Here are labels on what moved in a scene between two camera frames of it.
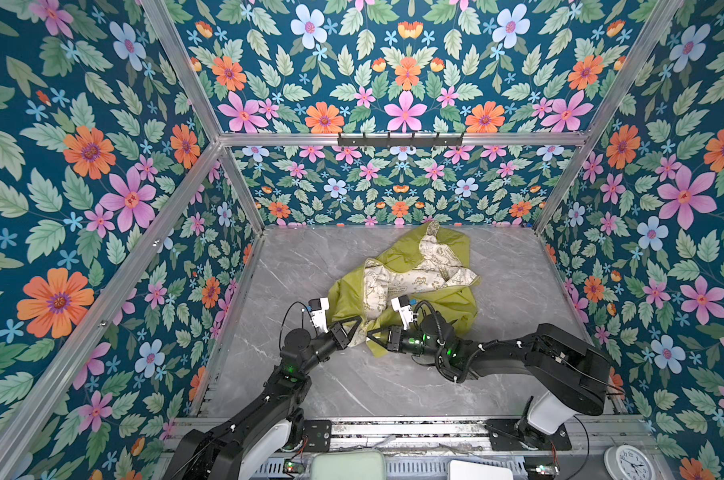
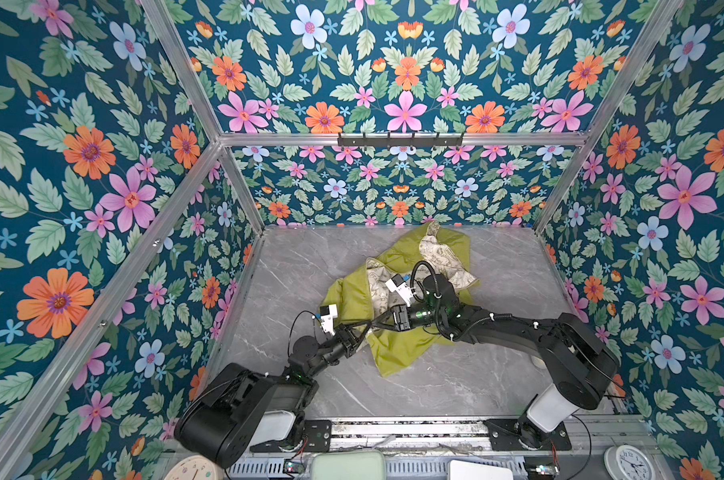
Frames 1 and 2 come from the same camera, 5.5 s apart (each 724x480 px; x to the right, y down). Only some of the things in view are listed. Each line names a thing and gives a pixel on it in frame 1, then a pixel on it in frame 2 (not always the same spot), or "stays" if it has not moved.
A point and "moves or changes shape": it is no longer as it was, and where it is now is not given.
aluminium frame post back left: (172, 31) stays
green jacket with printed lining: (432, 266) moves or changes shape
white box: (465, 470) stays
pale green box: (348, 465) stays
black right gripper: (395, 342) to (402, 319)
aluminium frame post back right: (616, 101) stays
